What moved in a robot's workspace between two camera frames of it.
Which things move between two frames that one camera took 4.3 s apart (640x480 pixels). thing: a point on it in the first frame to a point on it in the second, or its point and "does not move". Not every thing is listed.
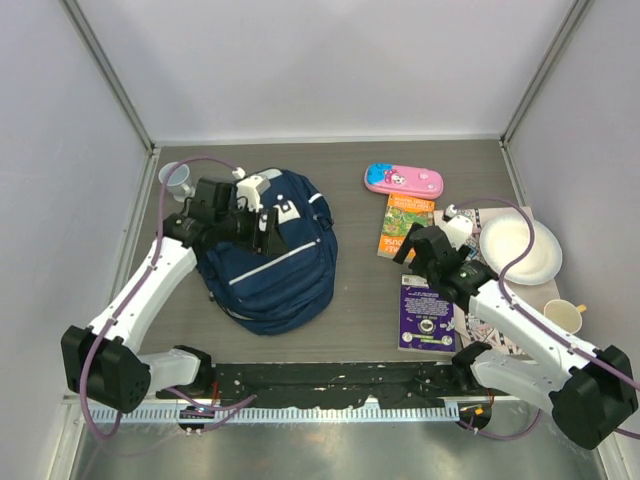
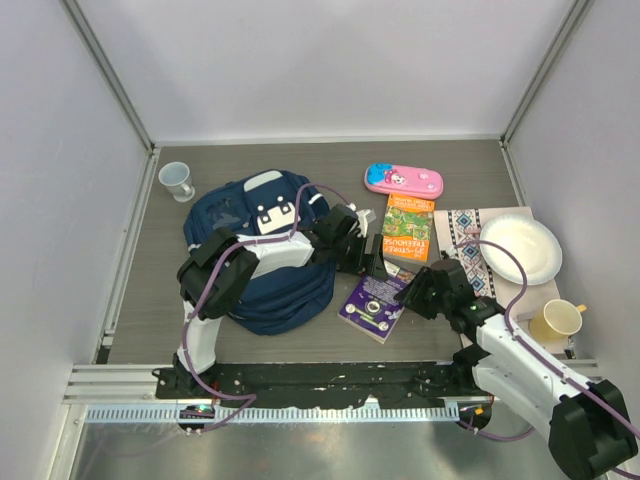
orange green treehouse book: [402, 212] does not move
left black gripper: [268, 242] to [378, 268]
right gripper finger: [406, 245] to [419, 293]
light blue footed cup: [176, 180] does not move
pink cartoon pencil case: [404, 180] does not move
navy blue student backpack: [287, 293] does not move
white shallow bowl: [503, 237] does not move
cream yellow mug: [565, 315] does not move
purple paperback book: [427, 318] to [370, 306]
